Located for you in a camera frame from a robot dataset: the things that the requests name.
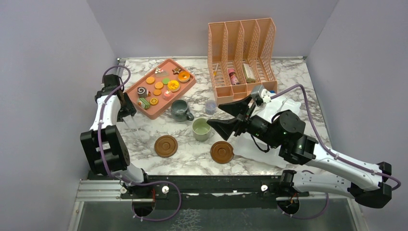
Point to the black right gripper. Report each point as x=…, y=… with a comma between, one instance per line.
x=112, y=85

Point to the orange round biscuit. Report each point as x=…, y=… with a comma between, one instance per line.
x=150, y=80

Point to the pink bottle in organizer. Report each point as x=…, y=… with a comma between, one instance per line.
x=233, y=77

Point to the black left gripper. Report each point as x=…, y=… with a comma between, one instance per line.
x=247, y=124

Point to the brown star cookie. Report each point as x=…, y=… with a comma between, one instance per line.
x=176, y=70

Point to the green macaron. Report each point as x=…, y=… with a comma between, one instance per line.
x=165, y=81

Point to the dark blue-green ceramic mug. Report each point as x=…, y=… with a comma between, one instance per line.
x=180, y=111

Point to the tan box in organizer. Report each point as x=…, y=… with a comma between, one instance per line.
x=248, y=73

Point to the pink mesh file organizer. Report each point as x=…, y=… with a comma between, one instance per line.
x=232, y=43

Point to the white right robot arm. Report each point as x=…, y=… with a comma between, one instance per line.
x=363, y=182

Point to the left brown wooden coaster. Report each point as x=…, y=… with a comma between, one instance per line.
x=165, y=146

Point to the yellow frosted donut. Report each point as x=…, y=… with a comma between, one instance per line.
x=173, y=86

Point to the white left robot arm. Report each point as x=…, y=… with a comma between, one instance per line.
x=104, y=147

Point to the green layered cake slice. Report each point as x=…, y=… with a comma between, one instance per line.
x=143, y=103

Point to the pink snowball cake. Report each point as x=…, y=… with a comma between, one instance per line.
x=168, y=95

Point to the yellow flower cookie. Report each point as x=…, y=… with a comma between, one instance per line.
x=154, y=101

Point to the light green ceramic mug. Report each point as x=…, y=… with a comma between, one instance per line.
x=201, y=130

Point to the brown wooden coaster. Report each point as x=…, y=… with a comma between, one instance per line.
x=165, y=146
x=222, y=152

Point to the pink dessert tray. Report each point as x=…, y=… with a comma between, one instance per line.
x=163, y=70

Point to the orange glazed donut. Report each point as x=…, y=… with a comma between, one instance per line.
x=184, y=77

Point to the right brown wooden coaster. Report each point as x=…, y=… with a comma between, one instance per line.
x=222, y=152

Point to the white tiered dessert stand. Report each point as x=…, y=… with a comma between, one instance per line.
x=266, y=151

